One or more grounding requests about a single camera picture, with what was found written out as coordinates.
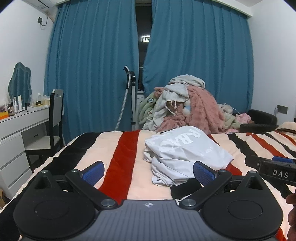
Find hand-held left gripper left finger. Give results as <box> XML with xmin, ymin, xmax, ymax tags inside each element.
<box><xmin>30</xmin><ymin>161</ymin><xmax>118</xmax><ymax>210</ymax></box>

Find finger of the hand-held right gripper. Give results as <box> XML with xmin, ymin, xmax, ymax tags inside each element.
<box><xmin>272</xmin><ymin>156</ymin><xmax>296</xmax><ymax>164</ymax></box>
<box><xmin>245</xmin><ymin>154</ymin><xmax>273</xmax><ymax>172</ymax></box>

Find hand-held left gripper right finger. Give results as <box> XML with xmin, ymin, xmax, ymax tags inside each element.
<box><xmin>179</xmin><ymin>161</ymin><xmax>267</xmax><ymax>210</ymax></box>

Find white t-shirt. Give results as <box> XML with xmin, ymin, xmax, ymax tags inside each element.
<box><xmin>143</xmin><ymin>126</ymin><xmax>234</xmax><ymax>187</ymax></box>

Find cream fluffy clothes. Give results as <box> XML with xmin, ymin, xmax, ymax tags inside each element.
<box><xmin>217</xmin><ymin>103</ymin><xmax>237</xmax><ymax>130</ymax></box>

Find person's right hand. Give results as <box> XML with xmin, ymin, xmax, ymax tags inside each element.
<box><xmin>285</xmin><ymin>192</ymin><xmax>296</xmax><ymax>232</ymax></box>

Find striped blanket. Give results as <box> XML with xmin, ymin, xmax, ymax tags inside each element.
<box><xmin>0</xmin><ymin>122</ymin><xmax>296</xmax><ymax>241</ymax></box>

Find black armchair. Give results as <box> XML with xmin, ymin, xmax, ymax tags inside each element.
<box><xmin>239</xmin><ymin>109</ymin><xmax>278</xmax><ymax>134</ymax></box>

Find pink garment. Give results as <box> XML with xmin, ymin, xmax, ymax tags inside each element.
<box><xmin>235</xmin><ymin>113</ymin><xmax>252</xmax><ymax>124</ymax></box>

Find pink fluffy blanket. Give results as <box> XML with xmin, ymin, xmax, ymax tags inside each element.
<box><xmin>157</xmin><ymin>86</ymin><xmax>226</xmax><ymax>134</ymax></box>

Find white and blue plush toy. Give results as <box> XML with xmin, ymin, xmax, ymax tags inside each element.
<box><xmin>182</xmin><ymin>101</ymin><xmax>193</xmax><ymax>115</ymax></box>

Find black chair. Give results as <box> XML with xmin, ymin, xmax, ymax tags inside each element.
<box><xmin>24</xmin><ymin>89</ymin><xmax>65</xmax><ymax>168</ymax></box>

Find green patterned blanket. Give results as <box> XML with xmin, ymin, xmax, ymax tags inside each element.
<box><xmin>138</xmin><ymin>91</ymin><xmax>163</xmax><ymax>130</ymax></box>

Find white dresser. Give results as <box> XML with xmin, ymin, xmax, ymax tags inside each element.
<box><xmin>0</xmin><ymin>105</ymin><xmax>52</xmax><ymax>200</ymax></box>

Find grey hoodie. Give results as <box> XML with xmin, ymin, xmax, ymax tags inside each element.
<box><xmin>153</xmin><ymin>82</ymin><xmax>189</xmax><ymax>127</ymax></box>

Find beige garment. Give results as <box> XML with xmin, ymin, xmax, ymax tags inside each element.
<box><xmin>168</xmin><ymin>75</ymin><xmax>206</xmax><ymax>89</ymax></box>

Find row of cosmetic bottles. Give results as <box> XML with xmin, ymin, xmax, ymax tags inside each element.
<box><xmin>6</xmin><ymin>93</ymin><xmax>50</xmax><ymax>114</ymax></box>

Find blue curtain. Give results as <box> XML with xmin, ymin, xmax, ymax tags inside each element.
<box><xmin>44</xmin><ymin>0</ymin><xmax>142</xmax><ymax>144</ymax></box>
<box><xmin>142</xmin><ymin>0</ymin><xmax>253</xmax><ymax>130</ymax></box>

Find garment steamer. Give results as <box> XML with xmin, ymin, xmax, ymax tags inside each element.
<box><xmin>114</xmin><ymin>65</ymin><xmax>137</xmax><ymax>131</ymax></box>

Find wavy mirror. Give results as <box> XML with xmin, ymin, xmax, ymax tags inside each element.
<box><xmin>8</xmin><ymin>62</ymin><xmax>32</xmax><ymax>105</ymax></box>

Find dark window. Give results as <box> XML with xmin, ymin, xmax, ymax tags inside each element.
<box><xmin>135</xmin><ymin>0</ymin><xmax>153</xmax><ymax>93</ymax></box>

